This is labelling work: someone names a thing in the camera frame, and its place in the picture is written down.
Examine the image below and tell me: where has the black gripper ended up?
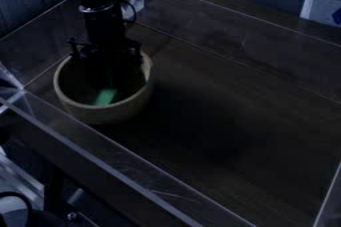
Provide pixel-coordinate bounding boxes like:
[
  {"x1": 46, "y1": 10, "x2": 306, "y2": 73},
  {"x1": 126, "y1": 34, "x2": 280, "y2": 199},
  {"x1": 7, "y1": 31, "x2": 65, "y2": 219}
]
[{"x1": 68, "y1": 5, "x2": 142, "y2": 82}]

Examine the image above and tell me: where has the brown wooden bowl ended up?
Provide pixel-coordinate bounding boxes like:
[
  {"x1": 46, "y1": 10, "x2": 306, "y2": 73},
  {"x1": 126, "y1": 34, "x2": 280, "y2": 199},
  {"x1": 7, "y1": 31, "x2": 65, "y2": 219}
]
[{"x1": 53, "y1": 53, "x2": 155, "y2": 125}]

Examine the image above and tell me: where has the green rectangular block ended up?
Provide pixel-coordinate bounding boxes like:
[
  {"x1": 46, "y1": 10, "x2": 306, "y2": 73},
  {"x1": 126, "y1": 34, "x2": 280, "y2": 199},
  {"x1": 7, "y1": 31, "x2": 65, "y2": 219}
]
[{"x1": 93, "y1": 89, "x2": 117, "y2": 106}]

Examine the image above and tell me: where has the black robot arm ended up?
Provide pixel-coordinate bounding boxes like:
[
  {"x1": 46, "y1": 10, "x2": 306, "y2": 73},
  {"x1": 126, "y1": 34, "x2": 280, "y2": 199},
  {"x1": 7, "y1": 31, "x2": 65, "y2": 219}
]
[{"x1": 69, "y1": 0, "x2": 141, "y2": 87}]

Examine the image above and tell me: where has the white container with blue label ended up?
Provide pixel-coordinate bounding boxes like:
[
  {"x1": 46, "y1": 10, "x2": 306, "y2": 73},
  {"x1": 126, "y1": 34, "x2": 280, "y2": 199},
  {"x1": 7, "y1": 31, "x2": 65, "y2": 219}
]
[{"x1": 299, "y1": 0, "x2": 341, "y2": 28}]

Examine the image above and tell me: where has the clear acrylic enclosure wall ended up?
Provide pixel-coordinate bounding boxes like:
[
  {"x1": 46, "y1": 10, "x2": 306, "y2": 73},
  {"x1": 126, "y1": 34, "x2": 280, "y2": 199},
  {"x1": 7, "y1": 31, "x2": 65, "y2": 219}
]
[{"x1": 0, "y1": 0, "x2": 341, "y2": 227}]

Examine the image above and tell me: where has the black cable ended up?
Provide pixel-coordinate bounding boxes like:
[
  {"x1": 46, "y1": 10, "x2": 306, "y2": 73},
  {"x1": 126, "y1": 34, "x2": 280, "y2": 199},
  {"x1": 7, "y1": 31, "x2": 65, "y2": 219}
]
[{"x1": 0, "y1": 190, "x2": 34, "y2": 227}]

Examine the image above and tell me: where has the metal bracket with screw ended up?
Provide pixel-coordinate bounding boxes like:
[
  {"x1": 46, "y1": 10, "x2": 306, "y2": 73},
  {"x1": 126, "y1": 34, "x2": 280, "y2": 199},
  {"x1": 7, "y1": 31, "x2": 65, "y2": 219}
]
[{"x1": 44, "y1": 202, "x2": 100, "y2": 227}]

